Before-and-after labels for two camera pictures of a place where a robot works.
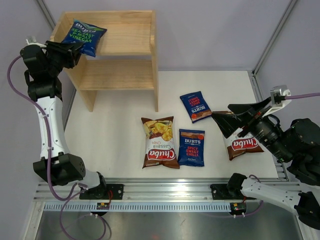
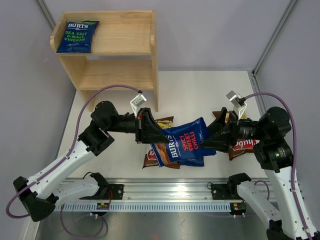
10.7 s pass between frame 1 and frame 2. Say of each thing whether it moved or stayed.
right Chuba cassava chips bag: stayed
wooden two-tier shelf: stayed
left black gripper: moved
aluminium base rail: stayed
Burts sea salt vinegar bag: moved
